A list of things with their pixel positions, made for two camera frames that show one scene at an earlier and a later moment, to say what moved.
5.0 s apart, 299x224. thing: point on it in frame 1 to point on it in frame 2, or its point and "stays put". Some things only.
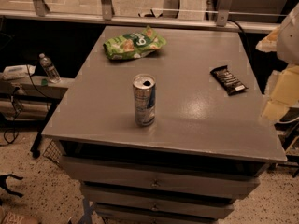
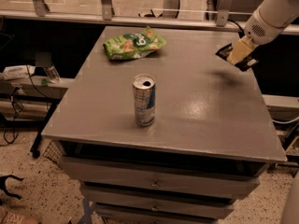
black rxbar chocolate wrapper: (228, 81) to (245, 64)
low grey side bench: (31, 99) stays put
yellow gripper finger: (284, 94) to (257, 32)
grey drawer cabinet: (205, 150) stays put
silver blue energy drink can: (144, 90) stays put
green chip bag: (135, 45) stays put
